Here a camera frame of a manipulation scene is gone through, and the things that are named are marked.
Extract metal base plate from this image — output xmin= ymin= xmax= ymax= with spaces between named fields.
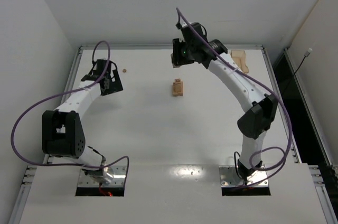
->
xmin=78 ymin=166 xmax=127 ymax=188
xmin=219 ymin=165 xmax=269 ymax=188

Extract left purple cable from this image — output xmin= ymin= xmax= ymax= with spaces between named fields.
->
xmin=11 ymin=40 xmax=130 ymax=177

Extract lettered wood cube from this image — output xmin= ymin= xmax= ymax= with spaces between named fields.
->
xmin=173 ymin=83 xmax=182 ymax=92

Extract aluminium table frame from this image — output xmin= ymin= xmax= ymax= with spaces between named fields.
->
xmin=7 ymin=44 xmax=338 ymax=224

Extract black wall cable with plug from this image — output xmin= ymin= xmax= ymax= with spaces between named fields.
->
xmin=293 ymin=48 xmax=313 ymax=77

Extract dark grained wood block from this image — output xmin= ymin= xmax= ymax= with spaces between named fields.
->
xmin=171 ymin=53 xmax=180 ymax=68

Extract clear amber plastic bin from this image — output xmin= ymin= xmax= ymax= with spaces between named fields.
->
xmin=230 ymin=50 xmax=249 ymax=74

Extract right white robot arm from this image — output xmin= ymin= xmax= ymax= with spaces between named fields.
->
xmin=172 ymin=23 xmax=278 ymax=181

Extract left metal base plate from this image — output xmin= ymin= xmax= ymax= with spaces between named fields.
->
xmin=78 ymin=166 xmax=127 ymax=188

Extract long light wood block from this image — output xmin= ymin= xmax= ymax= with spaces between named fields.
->
xmin=172 ymin=86 xmax=179 ymax=97

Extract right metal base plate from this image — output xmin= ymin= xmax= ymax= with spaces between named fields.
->
xmin=219 ymin=165 xmax=269 ymax=188

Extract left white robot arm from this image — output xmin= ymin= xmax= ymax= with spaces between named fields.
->
xmin=42 ymin=59 xmax=123 ymax=183

